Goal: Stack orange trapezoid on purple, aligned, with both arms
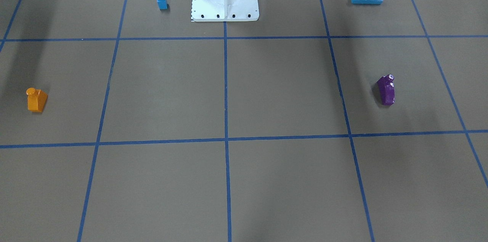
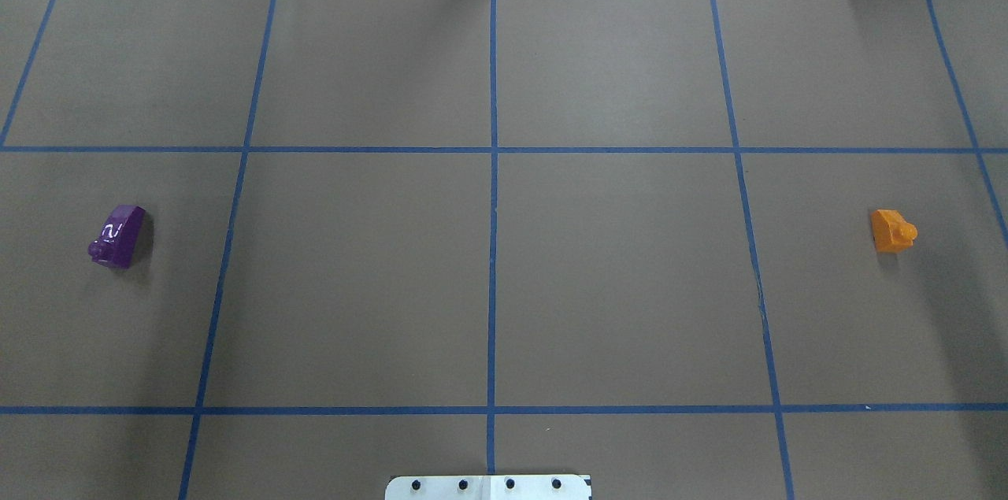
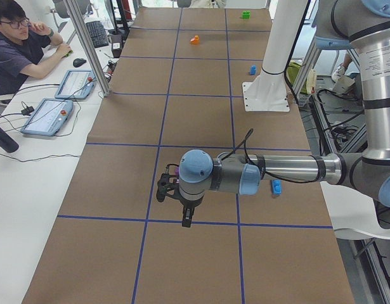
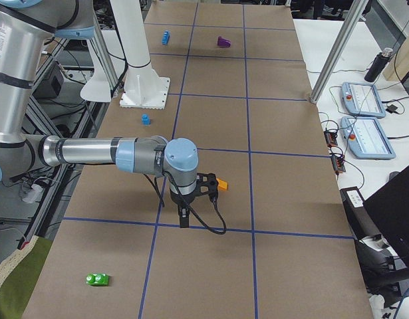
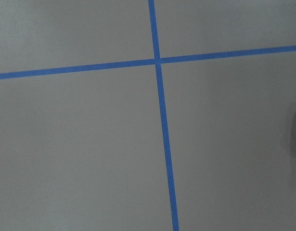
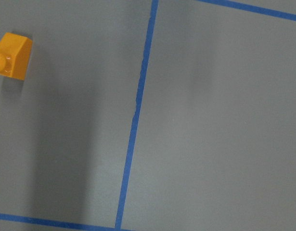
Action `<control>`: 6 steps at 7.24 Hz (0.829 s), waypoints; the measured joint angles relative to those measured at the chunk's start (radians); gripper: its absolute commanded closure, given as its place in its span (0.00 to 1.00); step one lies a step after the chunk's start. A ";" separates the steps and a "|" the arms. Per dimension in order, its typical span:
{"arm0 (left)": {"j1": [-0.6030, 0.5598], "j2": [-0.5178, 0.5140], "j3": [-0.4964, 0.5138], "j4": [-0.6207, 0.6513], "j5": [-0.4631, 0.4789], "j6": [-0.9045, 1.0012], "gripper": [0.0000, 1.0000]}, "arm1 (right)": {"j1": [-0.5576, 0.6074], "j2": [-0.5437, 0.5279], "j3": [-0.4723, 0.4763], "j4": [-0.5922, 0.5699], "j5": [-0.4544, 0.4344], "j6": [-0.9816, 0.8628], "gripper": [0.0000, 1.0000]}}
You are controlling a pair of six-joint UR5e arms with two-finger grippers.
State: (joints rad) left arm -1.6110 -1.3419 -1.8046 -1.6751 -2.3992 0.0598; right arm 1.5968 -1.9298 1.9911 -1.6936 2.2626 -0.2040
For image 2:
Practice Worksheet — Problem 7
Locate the purple trapezoid block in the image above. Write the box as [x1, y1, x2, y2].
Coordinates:
[87, 205, 146, 269]

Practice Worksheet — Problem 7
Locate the orange trapezoid block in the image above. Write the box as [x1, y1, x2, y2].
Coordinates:
[869, 209, 918, 254]

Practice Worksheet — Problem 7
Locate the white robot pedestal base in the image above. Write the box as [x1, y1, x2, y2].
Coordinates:
[384, 474, 593, 499]

